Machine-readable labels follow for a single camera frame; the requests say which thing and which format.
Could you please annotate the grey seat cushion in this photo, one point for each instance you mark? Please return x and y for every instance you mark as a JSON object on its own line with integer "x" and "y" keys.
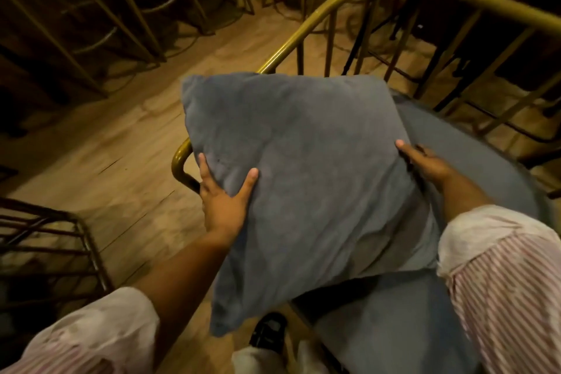
{"x": 394, "y": 321}

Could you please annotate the white trousers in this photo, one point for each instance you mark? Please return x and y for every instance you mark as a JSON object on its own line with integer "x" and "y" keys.
{"x": 263, "y": 361}

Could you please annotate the person's left hand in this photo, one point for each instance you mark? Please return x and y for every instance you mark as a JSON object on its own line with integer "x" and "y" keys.
{"x": 223, "y": 211}

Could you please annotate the grey square pillow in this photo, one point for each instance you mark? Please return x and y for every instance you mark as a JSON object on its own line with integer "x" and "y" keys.
{"x": 307, "y": 176}

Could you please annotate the pink striped white shirt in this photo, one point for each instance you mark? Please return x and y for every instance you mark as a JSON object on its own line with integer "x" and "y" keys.
{"x": 508, "y": 281}

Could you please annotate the row of gold metal stools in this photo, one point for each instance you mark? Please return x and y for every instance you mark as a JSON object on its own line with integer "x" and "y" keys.
{"x": 144, "y": 5}

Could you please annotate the person's right thumb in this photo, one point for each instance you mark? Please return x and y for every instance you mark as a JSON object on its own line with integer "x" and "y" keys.
{"x": 406, "y": 149}

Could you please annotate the black shoe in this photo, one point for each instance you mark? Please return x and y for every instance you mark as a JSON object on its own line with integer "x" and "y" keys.
{"x": 268, "y": 330}

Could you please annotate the person's right forearm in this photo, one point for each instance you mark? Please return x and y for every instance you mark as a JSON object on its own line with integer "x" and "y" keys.
{"x": 464, "y": 198}

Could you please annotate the person's right hand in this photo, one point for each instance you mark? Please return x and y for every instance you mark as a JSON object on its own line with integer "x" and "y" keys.
{"x": 431, "y": 167}

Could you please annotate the dark metal frame chair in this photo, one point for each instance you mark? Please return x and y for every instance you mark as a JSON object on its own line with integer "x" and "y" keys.
{"x": 495, "y": 93}

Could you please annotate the person's left thumb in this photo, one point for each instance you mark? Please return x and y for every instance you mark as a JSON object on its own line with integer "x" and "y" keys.
{"x": 248, "y": 187}

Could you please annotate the person's left forearm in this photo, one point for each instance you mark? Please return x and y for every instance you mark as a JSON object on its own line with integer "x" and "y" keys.
{"x": 184, "y": 277}

